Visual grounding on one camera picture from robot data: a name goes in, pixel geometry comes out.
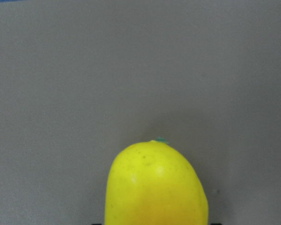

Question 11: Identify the yellow mango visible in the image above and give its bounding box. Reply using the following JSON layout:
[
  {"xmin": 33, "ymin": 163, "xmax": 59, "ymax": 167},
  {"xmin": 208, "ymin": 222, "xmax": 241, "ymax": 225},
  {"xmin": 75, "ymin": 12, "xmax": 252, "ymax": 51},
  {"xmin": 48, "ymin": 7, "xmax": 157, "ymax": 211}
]
[{"xmin": 104, "ymin": 139, "xmax": 209, "ymax": 225}]

